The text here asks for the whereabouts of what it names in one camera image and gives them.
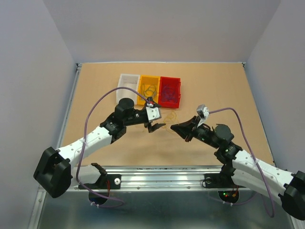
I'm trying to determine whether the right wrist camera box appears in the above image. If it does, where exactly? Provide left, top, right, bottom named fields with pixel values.
left=196, top=104, right=210, bottom=127

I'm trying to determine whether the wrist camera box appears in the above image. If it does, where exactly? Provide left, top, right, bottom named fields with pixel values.
left=145, top=103, right=162, bottom=123
left=196, top=104, right=210, bottom=127

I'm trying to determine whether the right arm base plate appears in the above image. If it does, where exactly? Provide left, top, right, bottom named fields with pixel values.
left=202, top=173, right=237, bottom=188

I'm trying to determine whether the white plastic bin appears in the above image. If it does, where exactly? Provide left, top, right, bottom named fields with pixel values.
left=115, top=73, right=141, bottom=105

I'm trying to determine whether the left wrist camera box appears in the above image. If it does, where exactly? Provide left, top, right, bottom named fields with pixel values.
left=145, top=103, right=162, bottom=123

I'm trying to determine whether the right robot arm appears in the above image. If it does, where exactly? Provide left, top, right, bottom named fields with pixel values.
left=171, top=116, right=305, bottom=220

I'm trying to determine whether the blue wire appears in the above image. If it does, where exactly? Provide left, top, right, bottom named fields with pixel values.
left=139, top=83, right=158, bottom=98

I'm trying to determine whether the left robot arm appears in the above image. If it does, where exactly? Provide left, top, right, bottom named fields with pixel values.
left=33, top=97, right=163, bottom=198

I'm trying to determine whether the red plastic bin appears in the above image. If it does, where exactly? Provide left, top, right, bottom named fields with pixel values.
left=158, top=76, right=181, bottom=109

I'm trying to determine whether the yellow plastic bin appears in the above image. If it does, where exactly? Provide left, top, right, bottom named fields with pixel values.
left=138, top=75, right=161, bottom=103

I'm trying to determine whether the aluminium mounting rail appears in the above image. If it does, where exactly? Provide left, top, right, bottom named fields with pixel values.
left=38, top=164, right=293, bottom=193

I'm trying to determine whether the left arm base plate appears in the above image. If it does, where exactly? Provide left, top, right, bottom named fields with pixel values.
left=85, top=174, right=122, bottom=190

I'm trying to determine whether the coloured wire bundle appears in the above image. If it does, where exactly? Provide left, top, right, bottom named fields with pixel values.
left=162, top=112, right=179, bottom=134

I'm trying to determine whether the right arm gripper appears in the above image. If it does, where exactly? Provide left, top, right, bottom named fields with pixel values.
left=170, top=115, right=220, bottom=149

